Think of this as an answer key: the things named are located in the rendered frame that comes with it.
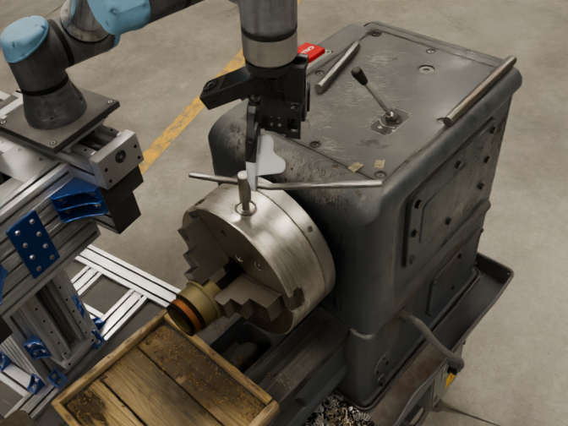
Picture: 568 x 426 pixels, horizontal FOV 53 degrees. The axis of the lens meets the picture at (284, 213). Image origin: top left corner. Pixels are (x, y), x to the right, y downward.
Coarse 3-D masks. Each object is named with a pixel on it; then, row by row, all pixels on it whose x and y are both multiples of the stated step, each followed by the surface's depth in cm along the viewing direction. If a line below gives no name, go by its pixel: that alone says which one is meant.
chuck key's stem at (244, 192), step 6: (240, 174) 98; (246, 174) 98; (240, 180) 98; (246, 180) 98; (240, 186) 99; (246, 186) 99; (240, 192) 100; (246, 192) 100; (240, 198) 101; (246, 198) 101; (246, 204) 103; (246, 210) 104
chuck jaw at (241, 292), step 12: (240, 276) 110; (228, 288) 108; (240, 288) 108; (252, 288) 107; (264, 288) 106; (216, 300) 106; (228, 300) 106; (240, 300) 105; (252, 300) 105; (264, 300) 104; (276, 300) 104; (288, 300) 104; (300, 300) 107; (228, 312) 107; (240, 312) 107; (252, 312) 107; (264, 312) 104; (276, 312) 105
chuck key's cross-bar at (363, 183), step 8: (192, 176) 100; (200, 176) 100; (208, 176) 100; (216, 176) 100; (248, 184) 99; (264, 184) 98; (272, 184) 98; (280, 184) 98; (288, 184) 97; (296, 184) 97; (304, 184) 96; (312, 184) 96; (320, 184) 95; (328, 184) 95; (336, 184) 94; (344, 184) 94; (352, 184) 93; (360, 184) 93; (368, 184) 93; (376, 184) 92
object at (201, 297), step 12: (192, 288) 107; (204, 288) 106; (216, 288) 108; (180, 300) 106; (192, 300) 105; (204, 300) 106; (168, 312) 108; (180, 312) 104; (192, 312) 104; (204, 312) 105; (216, 312) 107; (180, 324) 109; (192, 324) 104; (204, 324) 107
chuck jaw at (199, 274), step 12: (192, 216) 113; (180, 228) 110; (192, 228) 108; (204, 228) 110; (192, 240) 108; (204, 240) 109; (192, 252) 108; (204, 252) 109; (216, 252) 110; (192, 264) 110; (204, 264) 109; (216, 264) 110; (192, 276) 108; (204, 276) 108
